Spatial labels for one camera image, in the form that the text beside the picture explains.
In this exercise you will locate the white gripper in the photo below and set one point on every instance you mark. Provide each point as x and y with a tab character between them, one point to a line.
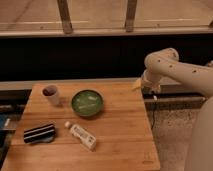
149	80

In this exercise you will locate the green ceramic bowl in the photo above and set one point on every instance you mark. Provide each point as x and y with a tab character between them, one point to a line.
87	103

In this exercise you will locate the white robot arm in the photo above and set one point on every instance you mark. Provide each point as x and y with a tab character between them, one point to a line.
165	63

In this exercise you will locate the white plastic bottle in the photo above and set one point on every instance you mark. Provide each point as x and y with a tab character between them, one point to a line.
86	138

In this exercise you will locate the blue object at left edge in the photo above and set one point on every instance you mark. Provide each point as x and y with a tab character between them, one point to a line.
4	121

